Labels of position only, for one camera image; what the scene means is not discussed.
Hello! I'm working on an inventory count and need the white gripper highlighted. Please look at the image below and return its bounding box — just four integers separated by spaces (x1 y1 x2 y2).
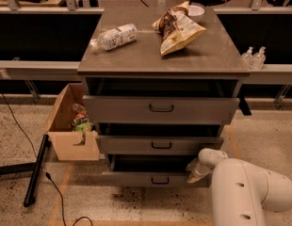
186 158 212 184

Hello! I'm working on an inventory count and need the grey bottom drawer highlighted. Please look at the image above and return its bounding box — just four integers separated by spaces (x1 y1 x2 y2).
103 154 211 187

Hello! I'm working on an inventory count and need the grey drawer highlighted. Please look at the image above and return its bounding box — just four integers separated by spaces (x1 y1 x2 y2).
83 95 237 125
96 136 223 155
103 154 211 187

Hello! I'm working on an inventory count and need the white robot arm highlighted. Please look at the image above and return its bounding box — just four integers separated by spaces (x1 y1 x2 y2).
186 148 292 226

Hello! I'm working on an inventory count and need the grey drawer cabinet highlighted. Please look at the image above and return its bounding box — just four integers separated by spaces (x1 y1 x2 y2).
76 6 251 188

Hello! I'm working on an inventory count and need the grey middle drawer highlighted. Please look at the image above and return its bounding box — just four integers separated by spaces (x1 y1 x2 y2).
96 136 223 155

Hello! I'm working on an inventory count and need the grey top drawer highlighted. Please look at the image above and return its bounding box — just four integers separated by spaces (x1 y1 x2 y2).
83 95 237 125

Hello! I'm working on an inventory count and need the green snack package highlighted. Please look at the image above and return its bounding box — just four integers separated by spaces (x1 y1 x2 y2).
74 122 92 132

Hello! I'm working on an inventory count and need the left clear pump bottle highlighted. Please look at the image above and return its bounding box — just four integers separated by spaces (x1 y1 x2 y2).
241 46 253 66

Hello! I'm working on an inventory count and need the cardboard box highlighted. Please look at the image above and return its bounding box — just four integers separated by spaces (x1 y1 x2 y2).
43 83 100 161

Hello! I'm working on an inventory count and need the yellow chip bag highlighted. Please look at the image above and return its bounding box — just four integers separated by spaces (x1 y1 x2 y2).
160 16 205 56

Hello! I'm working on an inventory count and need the brown snack bag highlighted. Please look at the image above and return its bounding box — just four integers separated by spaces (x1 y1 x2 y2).
152 1 189 38

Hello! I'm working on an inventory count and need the clear plastic water bottle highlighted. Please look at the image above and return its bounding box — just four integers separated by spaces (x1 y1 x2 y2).
89 24 138 52

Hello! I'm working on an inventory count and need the black metal leg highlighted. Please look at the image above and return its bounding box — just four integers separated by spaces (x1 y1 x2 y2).
0 135 51 207

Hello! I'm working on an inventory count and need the white bowl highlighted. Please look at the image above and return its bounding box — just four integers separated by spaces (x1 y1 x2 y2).
188 5 205 23

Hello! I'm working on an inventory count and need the grey metal rail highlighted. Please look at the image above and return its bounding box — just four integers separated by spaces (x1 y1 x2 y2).
0 60 292 85

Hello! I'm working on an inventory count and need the black cable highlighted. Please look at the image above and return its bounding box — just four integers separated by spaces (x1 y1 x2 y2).
0 93 94 226

